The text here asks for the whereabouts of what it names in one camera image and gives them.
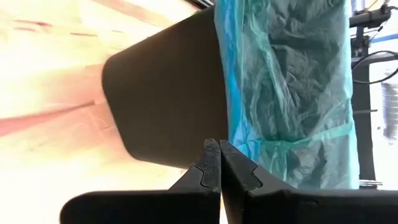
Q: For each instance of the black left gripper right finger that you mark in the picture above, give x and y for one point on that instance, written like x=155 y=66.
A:
x=295 y=208

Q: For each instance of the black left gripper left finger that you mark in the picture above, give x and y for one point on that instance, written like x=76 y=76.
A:
x=186 y=205

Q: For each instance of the black plastic trash bin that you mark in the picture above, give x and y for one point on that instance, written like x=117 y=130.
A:
x=168 y=93

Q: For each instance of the teal plastic bin liner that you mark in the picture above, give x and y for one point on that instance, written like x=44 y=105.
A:
x=289 y=77

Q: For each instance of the silver ventilation duct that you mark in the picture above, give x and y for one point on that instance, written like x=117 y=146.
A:
x=390 y=109

